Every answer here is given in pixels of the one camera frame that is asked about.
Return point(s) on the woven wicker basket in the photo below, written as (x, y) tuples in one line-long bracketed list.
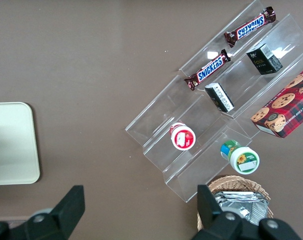
[(241, 183)]

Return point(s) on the green lidded sunflower cup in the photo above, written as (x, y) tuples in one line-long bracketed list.
[(241, 157)]

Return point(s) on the foil wrapped sandwich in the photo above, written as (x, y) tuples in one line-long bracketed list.
[(244, 206)]

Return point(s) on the cream plastic tray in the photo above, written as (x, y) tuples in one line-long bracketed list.
[(12, 143)]

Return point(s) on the black cube box with barcode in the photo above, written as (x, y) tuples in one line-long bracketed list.
[(264, 59)]

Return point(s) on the black slim box white label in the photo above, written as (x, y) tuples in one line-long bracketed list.
[(219, 97)]

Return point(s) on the red tartan cookie box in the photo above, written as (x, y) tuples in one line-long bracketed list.
[(286, 105)]

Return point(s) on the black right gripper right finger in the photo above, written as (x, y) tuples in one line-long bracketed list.
[(216, 220)]

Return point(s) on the clear acrylic stepped display shelf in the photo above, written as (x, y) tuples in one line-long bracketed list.
[(211, 107)]

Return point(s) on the red lidded yogurt cup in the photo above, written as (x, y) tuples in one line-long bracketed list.
[(182, 136)]

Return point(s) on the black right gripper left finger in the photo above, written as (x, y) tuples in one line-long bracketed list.
[(66, 212)]

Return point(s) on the Snickers chocolate bar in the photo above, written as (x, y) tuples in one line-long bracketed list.
[(250, 26), (208, 69)]

